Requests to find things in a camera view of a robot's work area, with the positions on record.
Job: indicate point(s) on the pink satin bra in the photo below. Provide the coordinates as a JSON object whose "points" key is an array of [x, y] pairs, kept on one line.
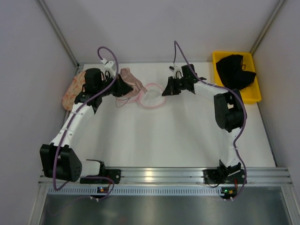
{"points": [[132, 82]]}

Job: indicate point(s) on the orange patterned laundry bag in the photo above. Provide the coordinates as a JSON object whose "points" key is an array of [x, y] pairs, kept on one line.
{"points": [[73, 90]]}

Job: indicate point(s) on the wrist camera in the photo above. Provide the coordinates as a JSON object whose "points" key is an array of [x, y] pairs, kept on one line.
{"points": [[110, 66], [175, 69]]}

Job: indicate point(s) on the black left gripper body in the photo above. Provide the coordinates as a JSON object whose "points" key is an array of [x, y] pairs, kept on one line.
{"points": [[120, 85]]}

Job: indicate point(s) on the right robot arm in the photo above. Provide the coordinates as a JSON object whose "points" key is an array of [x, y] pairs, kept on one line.
{"points": [[228, 109]]}

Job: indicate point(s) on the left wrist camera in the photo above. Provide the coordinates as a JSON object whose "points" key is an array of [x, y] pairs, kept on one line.
{"points": [[110, 66]]}

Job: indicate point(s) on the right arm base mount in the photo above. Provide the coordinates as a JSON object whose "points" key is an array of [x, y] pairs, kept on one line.
{"points": [[214, 178]]}

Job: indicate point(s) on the yellow plastic tray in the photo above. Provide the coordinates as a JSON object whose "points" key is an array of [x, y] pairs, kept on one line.
{"points": [[251, 94]]}

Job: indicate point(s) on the black bra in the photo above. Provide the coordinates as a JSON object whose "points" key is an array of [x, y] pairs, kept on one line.
{"points": [[232, 73]]}

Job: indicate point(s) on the aluminium frame rail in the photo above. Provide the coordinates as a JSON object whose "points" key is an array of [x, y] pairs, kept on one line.
{"points": [[260, 176]]}

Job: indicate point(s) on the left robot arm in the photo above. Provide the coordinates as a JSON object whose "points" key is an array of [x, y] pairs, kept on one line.
{"points": [[62, 159]]}

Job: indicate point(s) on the perforated cable duct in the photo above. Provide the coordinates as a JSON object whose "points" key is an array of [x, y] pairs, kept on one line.
{"points": [[139, 191]]}

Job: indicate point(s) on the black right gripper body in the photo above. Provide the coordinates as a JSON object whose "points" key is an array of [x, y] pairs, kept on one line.
{"points": [[174, 84]]}

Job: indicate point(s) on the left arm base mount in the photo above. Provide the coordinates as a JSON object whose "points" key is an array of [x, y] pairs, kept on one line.
{"points": [[110, 176]]}

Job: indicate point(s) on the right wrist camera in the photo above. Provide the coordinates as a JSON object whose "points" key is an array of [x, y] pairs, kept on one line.
{"points": [[175, 69]]}

